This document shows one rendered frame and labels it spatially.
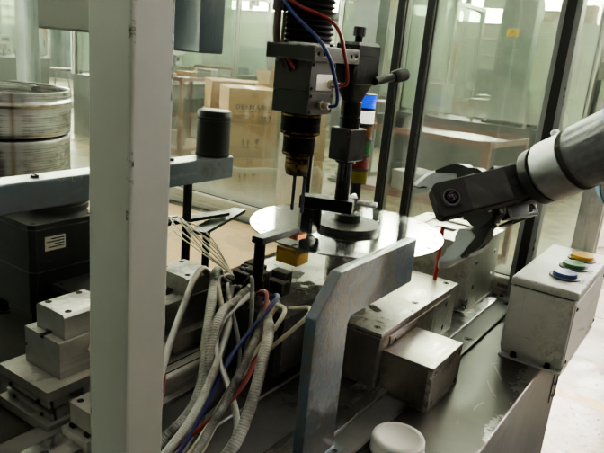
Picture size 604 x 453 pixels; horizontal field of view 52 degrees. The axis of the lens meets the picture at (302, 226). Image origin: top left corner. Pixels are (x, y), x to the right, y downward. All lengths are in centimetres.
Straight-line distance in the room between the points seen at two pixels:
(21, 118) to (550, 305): 103
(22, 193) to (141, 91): 49
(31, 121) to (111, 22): 96
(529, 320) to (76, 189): 76
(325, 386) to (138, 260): 40
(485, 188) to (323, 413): 34
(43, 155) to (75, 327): 59
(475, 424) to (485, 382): 13
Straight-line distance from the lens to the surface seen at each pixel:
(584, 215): 139
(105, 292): 43
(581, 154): 74
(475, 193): 79
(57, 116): 139
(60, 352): 85
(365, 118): 132
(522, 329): 115
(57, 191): 88
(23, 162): 135
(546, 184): 78
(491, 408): 101
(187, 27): 92
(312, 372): 72
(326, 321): 71
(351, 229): 102
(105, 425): 47
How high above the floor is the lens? 123
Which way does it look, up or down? 16 degrees down
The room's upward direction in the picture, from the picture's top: 5 degrees clockwise
